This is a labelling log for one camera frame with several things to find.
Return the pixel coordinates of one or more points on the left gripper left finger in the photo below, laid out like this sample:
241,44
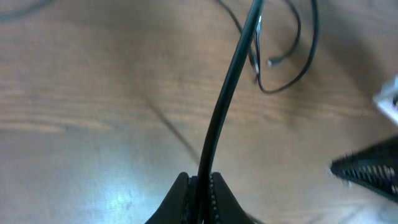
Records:
172,208

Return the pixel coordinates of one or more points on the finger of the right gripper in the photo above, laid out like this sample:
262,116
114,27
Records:
374,168

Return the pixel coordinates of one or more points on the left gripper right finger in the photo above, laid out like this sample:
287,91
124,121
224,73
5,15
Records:
223,207

